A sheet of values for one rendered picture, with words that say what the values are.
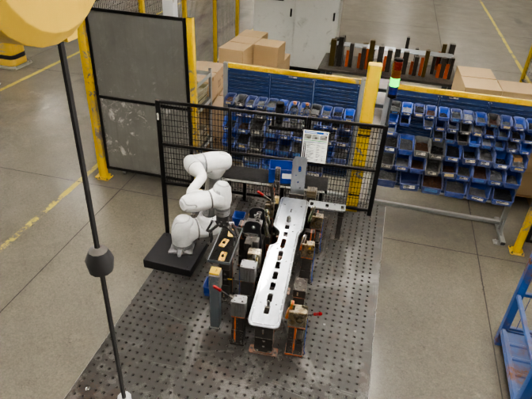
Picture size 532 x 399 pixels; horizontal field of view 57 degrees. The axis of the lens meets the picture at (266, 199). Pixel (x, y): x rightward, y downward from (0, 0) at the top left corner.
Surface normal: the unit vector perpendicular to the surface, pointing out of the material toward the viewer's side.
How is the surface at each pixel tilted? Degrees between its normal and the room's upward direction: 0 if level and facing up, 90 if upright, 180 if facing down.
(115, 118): 89
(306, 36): 90
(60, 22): 100
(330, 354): 0
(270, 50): 90
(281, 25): 90
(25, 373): 0
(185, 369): 0
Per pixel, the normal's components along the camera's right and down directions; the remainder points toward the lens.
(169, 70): -0.24, 0.53
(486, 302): 0.04, -0.84
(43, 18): 0.92, 0.34
